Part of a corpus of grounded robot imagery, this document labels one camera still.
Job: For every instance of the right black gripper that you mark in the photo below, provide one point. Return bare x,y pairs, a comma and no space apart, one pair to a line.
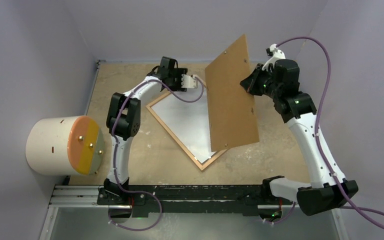
250,84

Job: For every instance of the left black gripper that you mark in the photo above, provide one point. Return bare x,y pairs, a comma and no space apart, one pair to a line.
178,88

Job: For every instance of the brown backing board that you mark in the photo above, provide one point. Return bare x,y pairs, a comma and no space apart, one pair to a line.
231,110

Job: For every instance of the printed photo sheet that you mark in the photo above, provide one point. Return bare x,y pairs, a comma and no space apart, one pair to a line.
188,122

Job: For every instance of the wooden picture frame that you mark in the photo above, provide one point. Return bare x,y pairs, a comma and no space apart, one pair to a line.
175,129

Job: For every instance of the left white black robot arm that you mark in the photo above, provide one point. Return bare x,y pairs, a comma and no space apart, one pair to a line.
124,118

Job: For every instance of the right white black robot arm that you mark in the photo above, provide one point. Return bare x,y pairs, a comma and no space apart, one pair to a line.
328,187

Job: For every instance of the white cylinder orange lid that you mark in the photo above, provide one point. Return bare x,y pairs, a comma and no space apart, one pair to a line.
65,146

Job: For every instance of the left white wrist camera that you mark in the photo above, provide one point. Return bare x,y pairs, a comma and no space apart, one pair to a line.
189,81

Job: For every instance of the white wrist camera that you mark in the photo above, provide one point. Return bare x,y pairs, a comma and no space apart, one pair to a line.
189,81
274,54

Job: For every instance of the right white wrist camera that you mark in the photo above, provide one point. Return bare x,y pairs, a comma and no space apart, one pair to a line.
274,54

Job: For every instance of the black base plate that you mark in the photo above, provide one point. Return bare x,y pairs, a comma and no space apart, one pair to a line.
211,207

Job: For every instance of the aluminium rail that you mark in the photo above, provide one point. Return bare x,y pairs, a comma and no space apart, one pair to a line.
96,195

